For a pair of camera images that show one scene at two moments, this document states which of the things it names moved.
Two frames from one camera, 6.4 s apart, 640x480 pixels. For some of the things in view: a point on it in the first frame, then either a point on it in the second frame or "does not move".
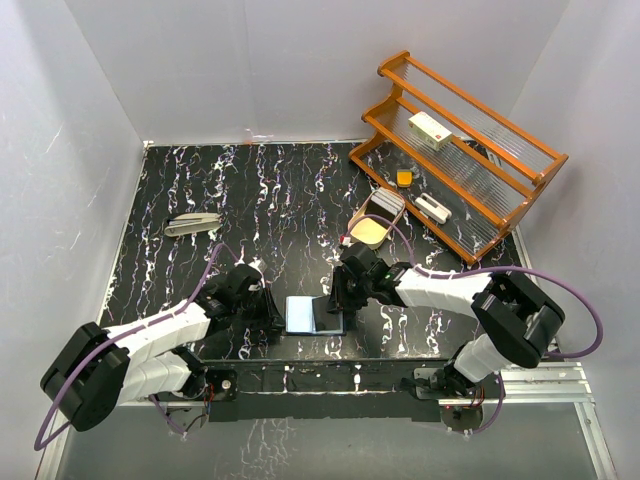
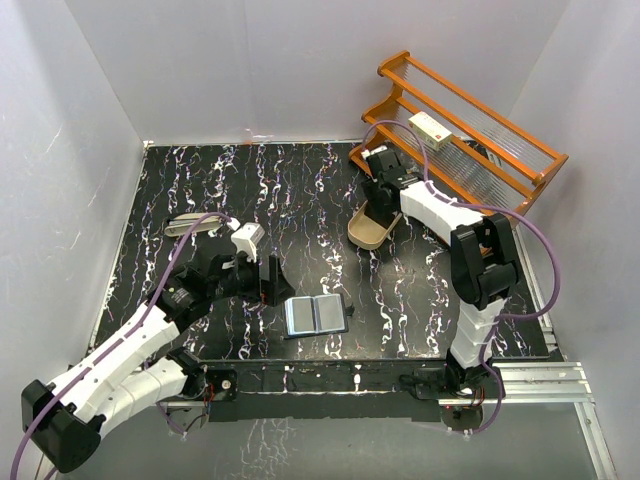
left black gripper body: (252, 310) -> (244, 280)
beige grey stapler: (190, 223) does not move
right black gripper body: (357, 291) -> (371, 188)
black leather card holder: (308, 315) does not move
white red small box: (429, 131) does not move
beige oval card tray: (372, 232) does not move
